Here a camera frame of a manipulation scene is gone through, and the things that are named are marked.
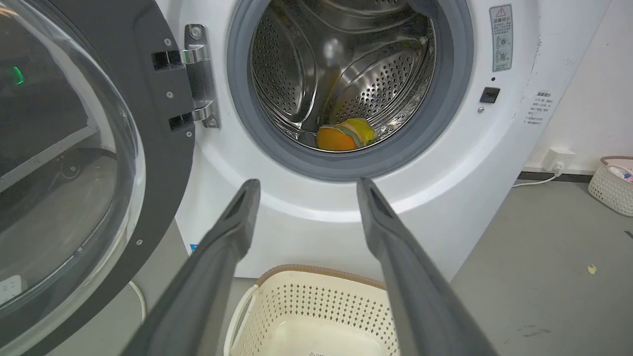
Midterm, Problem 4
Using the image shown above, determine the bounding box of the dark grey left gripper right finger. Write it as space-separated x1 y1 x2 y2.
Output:
357 178 500 356

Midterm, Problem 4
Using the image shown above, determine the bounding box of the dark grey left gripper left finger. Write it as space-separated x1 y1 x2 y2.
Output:
120 179 261 356

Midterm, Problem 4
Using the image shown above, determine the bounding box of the cream perforated laundry basket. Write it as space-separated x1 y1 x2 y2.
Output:
224 265 401 356

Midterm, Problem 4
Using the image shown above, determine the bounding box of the white front-load washing machine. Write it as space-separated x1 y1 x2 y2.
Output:
154 0 613 282

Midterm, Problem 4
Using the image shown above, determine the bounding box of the orange yellow plush toy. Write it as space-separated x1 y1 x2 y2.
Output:
316 118 376 152

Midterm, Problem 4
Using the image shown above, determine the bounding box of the white woven storage basket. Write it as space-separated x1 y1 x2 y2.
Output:
588 156 633 217

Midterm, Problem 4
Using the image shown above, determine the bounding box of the dark grey washer door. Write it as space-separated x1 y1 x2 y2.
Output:
0 0 196 356

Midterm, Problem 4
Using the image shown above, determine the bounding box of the chrome door hinge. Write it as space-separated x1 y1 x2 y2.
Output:
181 24 221 129

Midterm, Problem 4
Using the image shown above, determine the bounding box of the white label with text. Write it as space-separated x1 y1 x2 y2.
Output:
525 90 553 126

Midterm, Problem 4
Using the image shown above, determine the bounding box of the grey warning sticker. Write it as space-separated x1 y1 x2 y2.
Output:
490 4 513 73

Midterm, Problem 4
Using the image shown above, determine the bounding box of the white cable beside washer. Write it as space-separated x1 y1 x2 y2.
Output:
129 281 147 323

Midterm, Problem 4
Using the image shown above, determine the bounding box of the white power cable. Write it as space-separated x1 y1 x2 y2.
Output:
512 168 563 188

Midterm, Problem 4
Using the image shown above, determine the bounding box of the white wall power socket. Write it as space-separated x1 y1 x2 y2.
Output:
542 147 577 173

